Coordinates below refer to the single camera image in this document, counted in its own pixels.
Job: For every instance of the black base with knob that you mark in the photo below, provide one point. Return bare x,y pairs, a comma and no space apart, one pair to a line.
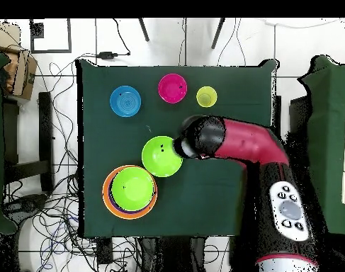
27,202

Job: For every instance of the dark green tablecloth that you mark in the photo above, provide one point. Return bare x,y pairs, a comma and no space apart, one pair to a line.
118,141

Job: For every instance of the large orange bowl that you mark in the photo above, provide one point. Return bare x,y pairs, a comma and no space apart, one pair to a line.
107,204

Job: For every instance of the purple bowl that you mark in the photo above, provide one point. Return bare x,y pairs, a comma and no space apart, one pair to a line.
111,199

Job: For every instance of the blue bowl with ribbed bottom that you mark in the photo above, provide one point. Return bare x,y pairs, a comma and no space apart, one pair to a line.
125,101

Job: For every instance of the large green bowl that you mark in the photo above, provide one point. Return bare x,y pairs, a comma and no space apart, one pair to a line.
159,158
132,188

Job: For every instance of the yellow ribbed cup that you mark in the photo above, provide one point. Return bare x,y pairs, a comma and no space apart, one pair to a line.
206,97

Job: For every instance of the black stand leg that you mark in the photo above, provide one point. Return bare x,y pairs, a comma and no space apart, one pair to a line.
218,32
143,29

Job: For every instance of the black bench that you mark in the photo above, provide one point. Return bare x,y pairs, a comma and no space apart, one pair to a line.
46,136

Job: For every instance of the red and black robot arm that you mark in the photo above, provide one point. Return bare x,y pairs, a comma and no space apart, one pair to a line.
251,141

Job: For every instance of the red bowl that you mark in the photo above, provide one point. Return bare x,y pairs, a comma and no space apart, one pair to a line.
172,88

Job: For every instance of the black power adapter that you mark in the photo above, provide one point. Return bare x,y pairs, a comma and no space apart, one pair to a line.
107,55

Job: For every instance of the cardboard box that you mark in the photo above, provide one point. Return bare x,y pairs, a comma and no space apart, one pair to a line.
22,73

